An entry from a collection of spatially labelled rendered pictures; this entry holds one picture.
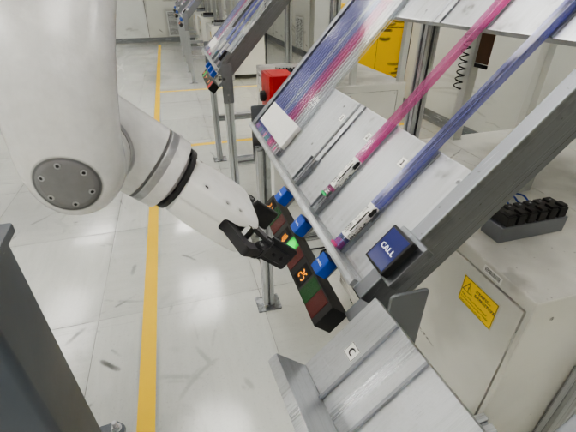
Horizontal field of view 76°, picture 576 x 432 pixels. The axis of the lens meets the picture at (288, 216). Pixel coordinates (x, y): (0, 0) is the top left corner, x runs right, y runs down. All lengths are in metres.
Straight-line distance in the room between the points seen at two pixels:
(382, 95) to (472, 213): 1.64
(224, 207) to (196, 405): 0.91
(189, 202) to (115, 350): 1.10
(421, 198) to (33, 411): 0.73
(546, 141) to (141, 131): 0.43
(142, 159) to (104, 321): 1.22
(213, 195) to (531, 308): 0.54
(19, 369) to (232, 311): 0.84
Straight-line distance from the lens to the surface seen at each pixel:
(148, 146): 0.39
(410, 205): 0.51
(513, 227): 0.83
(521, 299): 0.74
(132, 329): 1.50
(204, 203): 0.40
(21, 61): 0.30
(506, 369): 0.83
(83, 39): 0.30
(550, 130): 0.50
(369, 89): 2.03
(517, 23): 0.64
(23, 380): 0.80
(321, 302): 0.55
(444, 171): 0.51
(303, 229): 0.63
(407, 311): 0.46
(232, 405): 1.23
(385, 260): 0.43
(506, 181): 0.49
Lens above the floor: 1.05
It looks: 32 degrees down
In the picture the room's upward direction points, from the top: straight up
